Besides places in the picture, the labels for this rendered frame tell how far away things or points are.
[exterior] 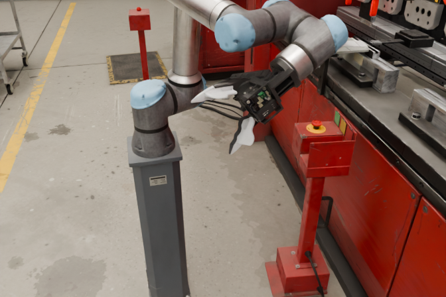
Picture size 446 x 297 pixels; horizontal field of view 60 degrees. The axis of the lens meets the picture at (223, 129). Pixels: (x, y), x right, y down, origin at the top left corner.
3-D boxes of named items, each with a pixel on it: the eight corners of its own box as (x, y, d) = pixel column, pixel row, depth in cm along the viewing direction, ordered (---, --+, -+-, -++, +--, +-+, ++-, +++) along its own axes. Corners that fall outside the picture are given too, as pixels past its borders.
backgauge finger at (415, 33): (362, 42, 171) (364, 30, 168) (415, 39, 175) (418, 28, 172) (376, 50, 161) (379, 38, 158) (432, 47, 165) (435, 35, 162)
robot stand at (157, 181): (150, 312, 165) (128, 164, 126) (147, 278, 180) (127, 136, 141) (192, 303, 168) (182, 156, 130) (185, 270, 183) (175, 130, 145)
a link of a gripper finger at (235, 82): (215, 79, 76) (254, 77, 79) (212, 78, 77) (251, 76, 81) (214, 103, 77) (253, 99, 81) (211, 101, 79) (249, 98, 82)
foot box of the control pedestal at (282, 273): (264, 263, 187) (265, 245, 181) (314, 258, 190) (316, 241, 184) (273, 299, 170) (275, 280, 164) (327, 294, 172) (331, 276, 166)
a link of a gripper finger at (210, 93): (199, 93, 71) (244, 90, 74) (189, 86, 76) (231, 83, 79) (199, 109, 72) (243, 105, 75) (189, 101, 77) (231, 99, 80)
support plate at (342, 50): (293, 42, 169) (293, 40, 169) (348, 39, 173) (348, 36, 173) (307, 56, 154) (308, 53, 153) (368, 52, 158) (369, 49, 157)
